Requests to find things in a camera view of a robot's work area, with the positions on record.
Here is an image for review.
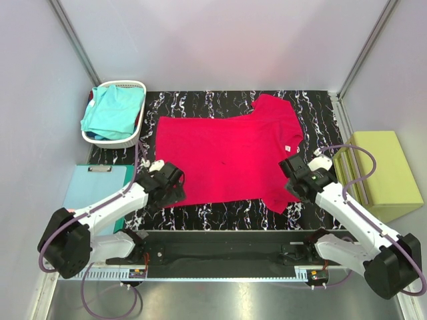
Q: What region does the pink t shirt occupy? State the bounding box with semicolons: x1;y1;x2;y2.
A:
155;94;304;214

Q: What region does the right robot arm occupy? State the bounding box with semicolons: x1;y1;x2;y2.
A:
279;155;426;299

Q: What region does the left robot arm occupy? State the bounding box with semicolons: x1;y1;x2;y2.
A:
37;160;185;279

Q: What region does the white laundry basket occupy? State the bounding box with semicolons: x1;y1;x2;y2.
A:
81;80;147;149

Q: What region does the green cutting mat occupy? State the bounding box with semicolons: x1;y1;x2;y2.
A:
113;165;134;233

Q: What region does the yellow green drawer box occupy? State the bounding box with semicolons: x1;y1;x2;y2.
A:
347;131;424;223

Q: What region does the light blue clipboard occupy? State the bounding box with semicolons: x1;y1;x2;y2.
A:
61;163;134;236

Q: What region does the turquoise t shirt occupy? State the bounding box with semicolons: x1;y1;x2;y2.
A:
81;85;145;141

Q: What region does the blue t shirt in basket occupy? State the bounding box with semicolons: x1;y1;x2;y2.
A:
85;131;109;141

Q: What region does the red t shirt in basket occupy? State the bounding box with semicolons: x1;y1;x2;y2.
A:
87;91;94;105

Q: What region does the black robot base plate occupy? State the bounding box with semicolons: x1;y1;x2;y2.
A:
106;231;324;281

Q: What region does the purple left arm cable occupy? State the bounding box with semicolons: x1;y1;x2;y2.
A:
37;141;151;317

